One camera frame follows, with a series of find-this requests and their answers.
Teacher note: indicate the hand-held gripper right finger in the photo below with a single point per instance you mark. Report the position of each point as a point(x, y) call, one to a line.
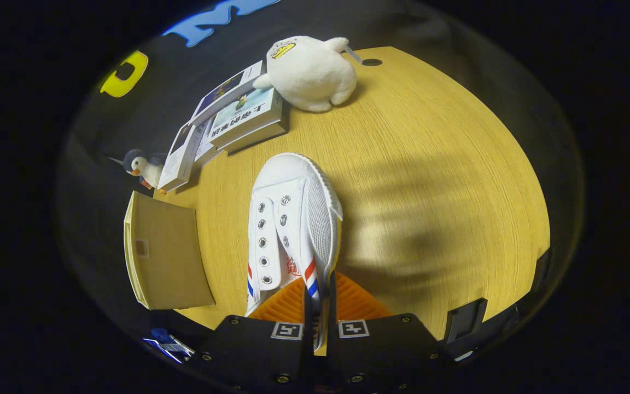
point(331, 312)

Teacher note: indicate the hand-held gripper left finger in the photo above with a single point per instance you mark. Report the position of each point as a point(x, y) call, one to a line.
point(309, 312)

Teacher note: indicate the white canvas shoe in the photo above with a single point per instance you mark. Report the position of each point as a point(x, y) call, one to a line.
point(298, 202)

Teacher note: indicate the beige fabric storage box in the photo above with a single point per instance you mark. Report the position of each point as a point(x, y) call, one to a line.
point(170, 257)

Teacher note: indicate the black boxy object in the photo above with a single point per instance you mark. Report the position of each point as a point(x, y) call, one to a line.
point(541, 271)
point(465, 320)

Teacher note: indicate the blue lit screen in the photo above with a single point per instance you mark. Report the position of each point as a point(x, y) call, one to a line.
point(170, 349)

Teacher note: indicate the small blue object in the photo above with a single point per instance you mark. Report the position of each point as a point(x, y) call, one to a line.
point(161, 335)

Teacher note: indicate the thick book with tan pages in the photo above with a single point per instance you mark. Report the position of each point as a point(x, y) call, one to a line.
point(260, 139)

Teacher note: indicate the plain white paperback book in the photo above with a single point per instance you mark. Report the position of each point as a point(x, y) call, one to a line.
point(205, 145)

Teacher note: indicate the white book with portrait cover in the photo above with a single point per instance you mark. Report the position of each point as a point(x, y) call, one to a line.
point(178, 158)

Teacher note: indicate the book with pale blue cover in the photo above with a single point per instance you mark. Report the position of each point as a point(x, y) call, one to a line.
point(246, 117)

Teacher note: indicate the grey penguin plush toy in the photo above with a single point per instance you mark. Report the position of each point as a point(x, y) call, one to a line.
point(148, 167)

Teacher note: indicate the book with dark blue cover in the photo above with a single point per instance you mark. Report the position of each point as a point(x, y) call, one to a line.
point(227, 90)

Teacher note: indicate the white duck plush toy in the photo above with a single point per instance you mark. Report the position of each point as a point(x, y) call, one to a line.
point(309, 74)

